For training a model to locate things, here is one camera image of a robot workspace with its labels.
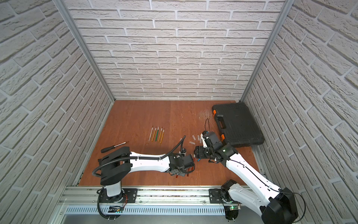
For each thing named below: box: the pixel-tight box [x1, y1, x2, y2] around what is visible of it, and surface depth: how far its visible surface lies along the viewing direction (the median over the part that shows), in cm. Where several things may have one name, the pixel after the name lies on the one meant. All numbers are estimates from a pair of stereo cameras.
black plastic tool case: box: [211, 102, 265, 148], surface depth 97 cm
